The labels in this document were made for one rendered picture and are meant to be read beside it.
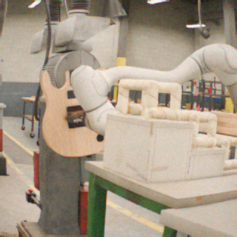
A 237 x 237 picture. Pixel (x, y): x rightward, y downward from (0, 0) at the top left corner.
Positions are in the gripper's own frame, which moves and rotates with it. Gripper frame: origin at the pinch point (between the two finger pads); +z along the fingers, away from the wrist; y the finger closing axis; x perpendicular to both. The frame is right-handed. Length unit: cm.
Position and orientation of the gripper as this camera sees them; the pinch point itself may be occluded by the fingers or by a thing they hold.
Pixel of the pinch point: (78, 116)
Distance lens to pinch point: 218.5
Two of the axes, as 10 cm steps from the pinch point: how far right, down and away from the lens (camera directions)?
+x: -0.8, -9.9, -1.1
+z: -4.1, -0.7, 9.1
